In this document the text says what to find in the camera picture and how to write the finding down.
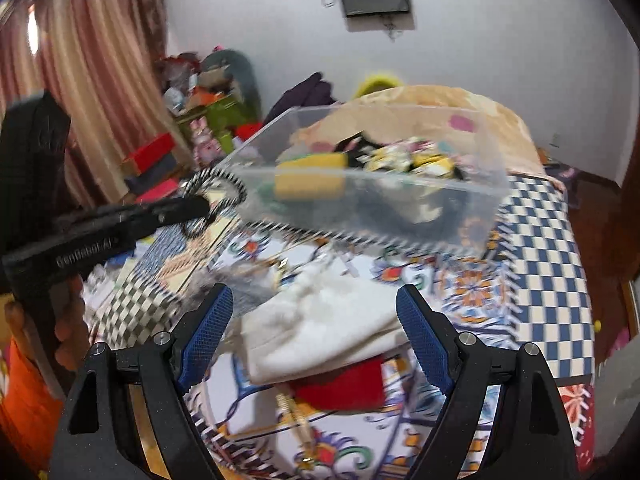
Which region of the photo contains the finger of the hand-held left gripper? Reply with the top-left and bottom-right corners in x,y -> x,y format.
134,194 -> 212,234

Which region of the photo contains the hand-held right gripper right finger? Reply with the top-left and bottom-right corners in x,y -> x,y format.
396,284 -> 583,480

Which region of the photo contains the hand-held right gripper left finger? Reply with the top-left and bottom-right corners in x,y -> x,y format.
50,282 -> 234,480

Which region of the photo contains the black white striped hair band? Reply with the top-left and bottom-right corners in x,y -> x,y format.
181,169 -> 249,239

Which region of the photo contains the clear plastic box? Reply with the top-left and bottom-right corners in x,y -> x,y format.
214,104 -> 512,257

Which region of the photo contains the person's left hand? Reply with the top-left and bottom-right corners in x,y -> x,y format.
54,276 -> 93,357

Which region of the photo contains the red box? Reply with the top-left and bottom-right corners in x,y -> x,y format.
121,132 -> 177,173

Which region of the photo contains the red cloth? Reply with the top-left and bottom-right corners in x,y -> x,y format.
289,356 -> 389,412

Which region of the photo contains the green box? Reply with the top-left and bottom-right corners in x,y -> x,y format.
200,97 -> 251,153

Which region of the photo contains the blue white checkered sheet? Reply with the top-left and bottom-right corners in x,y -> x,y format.
492,174 -> 597,378

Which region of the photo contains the yellow sponge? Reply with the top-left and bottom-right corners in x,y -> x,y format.
274,152 -> 349,199

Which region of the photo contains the colourful printed blanket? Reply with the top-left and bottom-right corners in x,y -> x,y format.
84,195 -> 523,480

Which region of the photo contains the teal plush toy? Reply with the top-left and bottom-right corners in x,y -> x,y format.
200,47 -> 261,121

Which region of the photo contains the orange cloth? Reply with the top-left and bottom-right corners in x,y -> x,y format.
0,337 -> 67,466

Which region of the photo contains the pink striped curtain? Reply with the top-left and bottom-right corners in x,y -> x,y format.
0,0 -> 193,211

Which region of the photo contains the dark purple garment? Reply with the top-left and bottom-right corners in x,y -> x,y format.
265,72 -> 337,122

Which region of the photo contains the patterned yellow white cloth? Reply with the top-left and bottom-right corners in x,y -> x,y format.
361,136 -> 468,181

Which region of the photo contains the yellow-green plush item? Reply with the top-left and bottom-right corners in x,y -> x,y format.
354,74 -> 403,101

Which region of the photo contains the peach floral blanket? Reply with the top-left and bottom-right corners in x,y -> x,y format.
294,84 -> 545,177

